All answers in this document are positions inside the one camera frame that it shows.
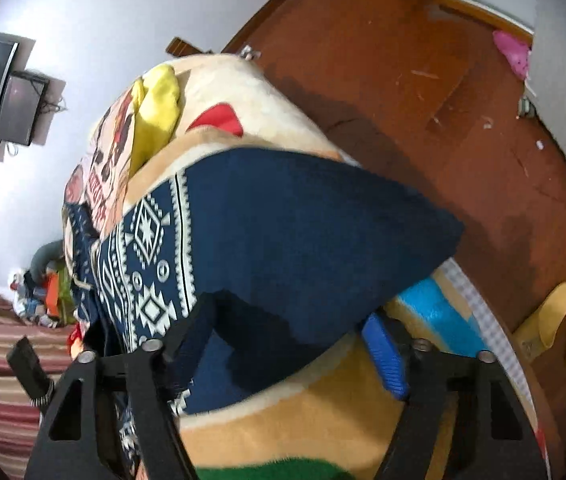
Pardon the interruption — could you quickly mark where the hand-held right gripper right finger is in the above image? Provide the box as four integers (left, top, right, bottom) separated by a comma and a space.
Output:
363, 312, 548, 480

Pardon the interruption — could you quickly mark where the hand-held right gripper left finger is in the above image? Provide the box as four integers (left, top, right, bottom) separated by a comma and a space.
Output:
25, 292, 220, 480

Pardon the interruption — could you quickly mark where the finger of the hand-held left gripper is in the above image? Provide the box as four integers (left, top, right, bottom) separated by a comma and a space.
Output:
7, 336, 56, 413

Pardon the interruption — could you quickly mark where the navy patterned knit sweater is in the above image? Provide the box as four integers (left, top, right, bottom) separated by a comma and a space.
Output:
63, 147, 466, 466

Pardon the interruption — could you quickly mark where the red cloth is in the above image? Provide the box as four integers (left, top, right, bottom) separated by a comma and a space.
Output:
67, 324, 88, 357

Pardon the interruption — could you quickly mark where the pile of colourful clutter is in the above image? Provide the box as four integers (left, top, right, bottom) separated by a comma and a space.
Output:
10, 240, 81, 329

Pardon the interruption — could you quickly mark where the checked bed sheet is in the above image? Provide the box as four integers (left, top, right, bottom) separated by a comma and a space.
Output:
433, 260, 548, 446

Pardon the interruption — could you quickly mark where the yellow slipper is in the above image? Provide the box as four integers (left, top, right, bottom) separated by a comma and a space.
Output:
513, 282, 566, 361

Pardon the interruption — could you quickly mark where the yellow cloth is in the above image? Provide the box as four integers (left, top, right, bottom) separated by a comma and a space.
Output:
130, 65, 182, 176

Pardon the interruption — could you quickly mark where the printed plush blanket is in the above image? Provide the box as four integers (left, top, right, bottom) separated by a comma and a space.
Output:
63, 52, 548, 480

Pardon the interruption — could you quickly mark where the pink plastic bag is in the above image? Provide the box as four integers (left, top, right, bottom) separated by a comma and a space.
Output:
493, 30, 532, 81

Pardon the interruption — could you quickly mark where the small dark wall screen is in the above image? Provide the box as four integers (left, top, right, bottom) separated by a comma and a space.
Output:
0, 72, 51, 147

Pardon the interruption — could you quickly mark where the wooden door frame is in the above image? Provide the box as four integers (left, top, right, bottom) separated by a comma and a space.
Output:
423, 0, 536, 43

